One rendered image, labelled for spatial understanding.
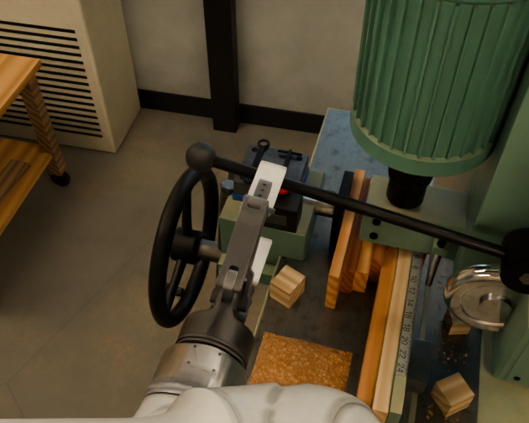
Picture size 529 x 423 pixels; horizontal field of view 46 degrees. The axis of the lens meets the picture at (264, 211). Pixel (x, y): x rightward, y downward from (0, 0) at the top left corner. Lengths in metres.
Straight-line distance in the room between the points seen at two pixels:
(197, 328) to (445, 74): 0.34
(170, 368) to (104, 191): 1.79
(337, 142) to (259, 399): 0.78
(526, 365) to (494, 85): 0.33
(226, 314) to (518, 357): 0.35
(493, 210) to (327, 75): 1.62
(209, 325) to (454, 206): 0.42
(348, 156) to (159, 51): 1.47
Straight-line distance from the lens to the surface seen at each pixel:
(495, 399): 1.01
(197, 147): 0.70
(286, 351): 0.85
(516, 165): 0.74
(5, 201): 2.17
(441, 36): 0.62
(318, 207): 0.95
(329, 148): 1.13
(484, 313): 0.83
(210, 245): 1.07
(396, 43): 0.64
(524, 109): 0.69
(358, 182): 0.97
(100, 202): 2.32
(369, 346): 0.85
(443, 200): 0.89
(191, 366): 0.59
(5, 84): 2.03
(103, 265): 2.14
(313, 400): 0.41
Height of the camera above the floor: 1.67
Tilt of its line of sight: 49 degrees down
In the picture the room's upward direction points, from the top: straight up
